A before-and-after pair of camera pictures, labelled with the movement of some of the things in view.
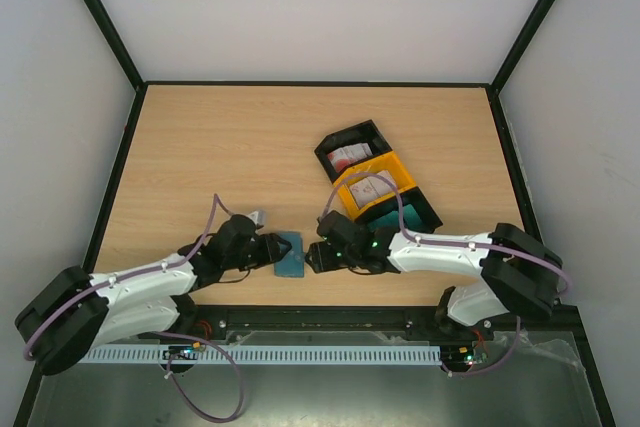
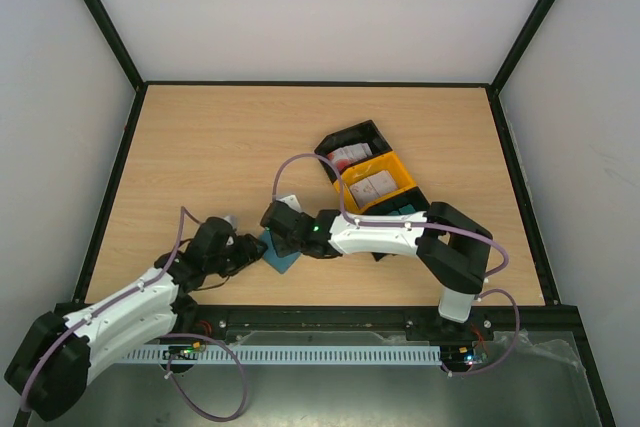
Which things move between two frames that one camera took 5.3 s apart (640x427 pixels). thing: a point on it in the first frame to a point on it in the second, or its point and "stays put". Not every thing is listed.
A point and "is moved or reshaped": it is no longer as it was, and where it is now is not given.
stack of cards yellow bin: (368, 189) stays put
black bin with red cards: (350, 146) stays put
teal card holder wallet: (293, 263) is moved or reshaped
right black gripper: (321, 257) to (276, 226)
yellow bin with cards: (362, 194) stays put
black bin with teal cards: (419, 215) stays put
